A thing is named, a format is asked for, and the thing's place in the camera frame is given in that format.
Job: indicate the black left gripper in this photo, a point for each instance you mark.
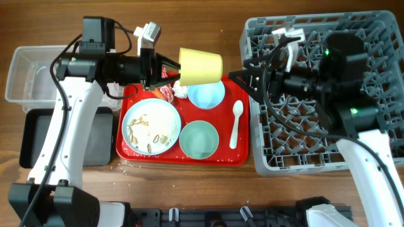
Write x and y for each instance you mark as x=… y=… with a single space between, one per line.
x=149 y=57

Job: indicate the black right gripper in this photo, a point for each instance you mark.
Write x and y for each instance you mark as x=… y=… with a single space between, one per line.
x=263 y=84

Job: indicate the white plastic spoon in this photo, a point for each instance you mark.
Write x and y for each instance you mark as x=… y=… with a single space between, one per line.
x=238 y=109

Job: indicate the yellow plastic cup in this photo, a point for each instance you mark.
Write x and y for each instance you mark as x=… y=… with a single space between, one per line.
x=199 y=67

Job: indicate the light blue bowl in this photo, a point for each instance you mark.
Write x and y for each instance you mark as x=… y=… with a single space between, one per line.
x=206 y=96

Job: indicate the green bowl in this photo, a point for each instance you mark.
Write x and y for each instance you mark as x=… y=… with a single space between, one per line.
x=199 y=140

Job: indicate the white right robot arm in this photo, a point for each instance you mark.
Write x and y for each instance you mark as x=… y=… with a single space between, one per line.
x=350 y=117

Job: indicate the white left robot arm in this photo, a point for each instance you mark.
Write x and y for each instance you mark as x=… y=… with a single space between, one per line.
x=53 y=193

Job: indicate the grey dishwasher rack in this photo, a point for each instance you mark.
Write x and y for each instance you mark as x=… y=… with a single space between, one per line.
x=283 y=141

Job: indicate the red snack wrapper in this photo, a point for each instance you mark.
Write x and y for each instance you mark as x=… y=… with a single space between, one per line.
x=166 y=90

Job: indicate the orange carrot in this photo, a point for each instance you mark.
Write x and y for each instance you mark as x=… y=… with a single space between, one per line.
x=159 y=94

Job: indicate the crumpled white tissue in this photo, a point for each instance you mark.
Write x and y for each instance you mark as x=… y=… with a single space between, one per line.
x=180 y=91

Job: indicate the blue plate with rice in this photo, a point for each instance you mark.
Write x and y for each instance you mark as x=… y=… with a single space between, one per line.
x=151 y=127

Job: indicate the black plastic bin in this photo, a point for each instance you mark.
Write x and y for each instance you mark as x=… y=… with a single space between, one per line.
x=99 y=145

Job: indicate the clear plastic bin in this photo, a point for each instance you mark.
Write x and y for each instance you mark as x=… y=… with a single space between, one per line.
x=29 y=83

